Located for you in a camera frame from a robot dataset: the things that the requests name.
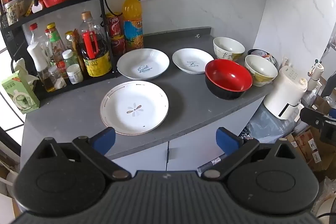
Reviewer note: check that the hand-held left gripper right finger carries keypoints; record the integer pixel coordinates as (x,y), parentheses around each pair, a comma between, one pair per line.
(226,142)

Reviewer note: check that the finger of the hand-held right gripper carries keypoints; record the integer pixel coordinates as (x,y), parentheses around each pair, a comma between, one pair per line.
(313,119)

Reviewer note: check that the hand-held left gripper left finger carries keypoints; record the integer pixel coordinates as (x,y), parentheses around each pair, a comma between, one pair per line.
(105,140)

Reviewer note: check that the white plate with flower print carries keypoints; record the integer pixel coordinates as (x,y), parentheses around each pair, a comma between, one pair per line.
(134,108)

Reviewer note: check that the red and black bowl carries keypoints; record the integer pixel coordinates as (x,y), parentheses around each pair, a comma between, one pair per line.
(228,75)

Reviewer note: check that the white patterned bowl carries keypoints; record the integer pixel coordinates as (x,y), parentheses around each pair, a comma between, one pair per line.
(228,47)
(261,66)

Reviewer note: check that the large white plate blue print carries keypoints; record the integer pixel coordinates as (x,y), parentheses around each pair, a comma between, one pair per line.
(143,62)

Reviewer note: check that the cardboard box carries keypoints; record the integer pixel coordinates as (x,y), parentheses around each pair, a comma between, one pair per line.
(312,145)

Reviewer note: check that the dark grey roll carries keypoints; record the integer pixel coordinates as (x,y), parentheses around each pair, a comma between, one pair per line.
(210,165)

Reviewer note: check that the white cabinet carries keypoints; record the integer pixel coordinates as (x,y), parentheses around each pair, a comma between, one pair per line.
(189,142)

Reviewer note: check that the white electric kettle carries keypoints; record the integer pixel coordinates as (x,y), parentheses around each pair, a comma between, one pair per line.
(283,92)

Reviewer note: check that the white handheld appliance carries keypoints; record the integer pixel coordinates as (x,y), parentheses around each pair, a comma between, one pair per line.
(316,73)

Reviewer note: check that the clear plastic bag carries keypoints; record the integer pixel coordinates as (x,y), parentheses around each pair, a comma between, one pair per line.
(267,121)

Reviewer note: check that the small white jar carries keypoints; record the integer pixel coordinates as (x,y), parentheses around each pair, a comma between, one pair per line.
(74,74)

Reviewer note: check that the small glass jar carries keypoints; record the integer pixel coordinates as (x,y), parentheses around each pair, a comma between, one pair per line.
(55,74)

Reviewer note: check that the black container with packets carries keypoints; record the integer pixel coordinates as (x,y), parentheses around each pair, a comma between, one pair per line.
(262,53)

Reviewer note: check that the small white plate blue print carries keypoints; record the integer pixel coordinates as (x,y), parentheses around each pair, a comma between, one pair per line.
(193,60)

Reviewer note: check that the red drink can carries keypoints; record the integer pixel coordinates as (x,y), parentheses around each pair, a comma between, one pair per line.
(118,45)
(115,24)

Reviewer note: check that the green carton box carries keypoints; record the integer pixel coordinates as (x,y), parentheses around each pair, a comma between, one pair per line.
(18,92)

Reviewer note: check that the amber oil bottle silver cap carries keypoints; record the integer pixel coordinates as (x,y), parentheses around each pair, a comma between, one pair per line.
(72,43)

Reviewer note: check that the sauce bottle yellow cap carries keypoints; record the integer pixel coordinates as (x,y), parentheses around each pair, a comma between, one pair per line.
(56,40)

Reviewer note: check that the clear bottle red cap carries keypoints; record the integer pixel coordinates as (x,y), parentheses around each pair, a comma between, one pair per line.
(35,35)

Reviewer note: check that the orange juice bottle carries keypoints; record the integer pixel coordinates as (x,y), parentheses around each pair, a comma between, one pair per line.
(132,11)

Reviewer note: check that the black metal shelf rack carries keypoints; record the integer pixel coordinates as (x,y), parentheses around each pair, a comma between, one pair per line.
(73,3)

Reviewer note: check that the patterned storage jar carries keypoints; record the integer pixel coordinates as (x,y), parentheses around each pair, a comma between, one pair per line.
(14,11)

